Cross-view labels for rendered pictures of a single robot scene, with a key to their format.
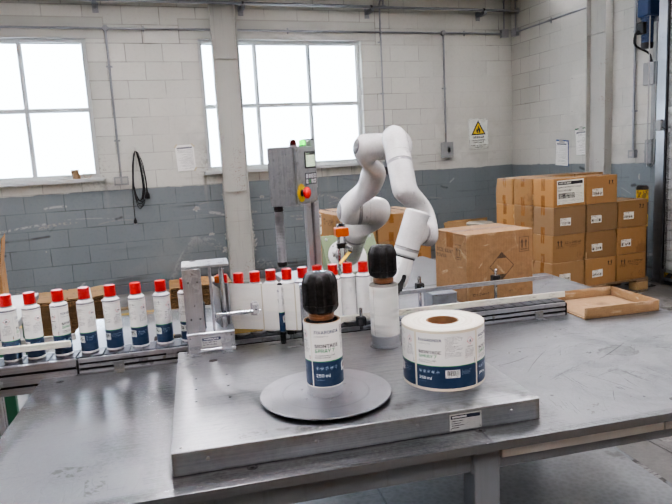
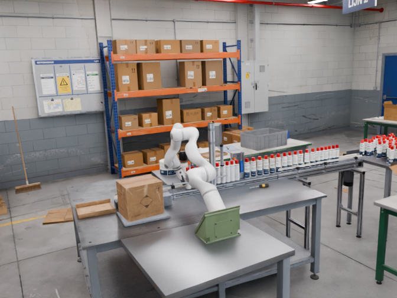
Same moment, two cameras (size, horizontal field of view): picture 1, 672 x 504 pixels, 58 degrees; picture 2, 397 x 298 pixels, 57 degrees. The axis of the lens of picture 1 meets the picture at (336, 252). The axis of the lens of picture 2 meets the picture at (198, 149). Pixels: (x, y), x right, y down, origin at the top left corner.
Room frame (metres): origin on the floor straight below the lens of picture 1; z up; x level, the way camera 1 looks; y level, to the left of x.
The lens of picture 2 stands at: (5.26, -0.61, 1.98)
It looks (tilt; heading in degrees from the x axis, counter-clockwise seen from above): 12 degrees down; 170
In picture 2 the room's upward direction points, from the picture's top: 2 degrees counter-clockwise
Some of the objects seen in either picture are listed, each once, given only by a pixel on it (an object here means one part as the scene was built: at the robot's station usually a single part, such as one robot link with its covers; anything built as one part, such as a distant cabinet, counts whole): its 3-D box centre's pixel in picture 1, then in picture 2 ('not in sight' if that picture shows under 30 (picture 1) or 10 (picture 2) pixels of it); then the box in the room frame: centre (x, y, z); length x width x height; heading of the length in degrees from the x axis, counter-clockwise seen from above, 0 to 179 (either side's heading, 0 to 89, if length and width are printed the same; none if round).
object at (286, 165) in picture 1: (293, 175); (214, 134); (2.05, 0.13, 1.38); 0.17 x 0.10 x 0.19; 158
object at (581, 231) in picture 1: (569, 233); not in sight; (5.88, -2.28, 0.57); 1.20 x 0.85 x 1.14; 111
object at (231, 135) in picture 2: not in sight; (243, 145); (-2.09, 1.70, 0.32); 1.20 x 0.83 x 0.64; 17
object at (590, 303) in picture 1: (599, 301); (95, 208); (2.21, -0.97, 0.85); 0.30 x 0.26 x 0.04; 103
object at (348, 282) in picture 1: (348, 292); not in sight; (2.00, -0.03, 0.98); 0.05 x 0.05 x 0.20
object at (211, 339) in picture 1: (208, 304); (236, 164); (1.81, 0.40, 1.01); 0.14 x 0.13 x 0.26; 103
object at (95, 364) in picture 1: (339, 331); (202, 188); (1.99, 0.00, 0.85); 1.65 x 0.11 x 0.05; 103
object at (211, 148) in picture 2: (313, 236); (212, 159); (2.12, 0.08, 1.16); 0.04 x 0.04 x 0.67; 13
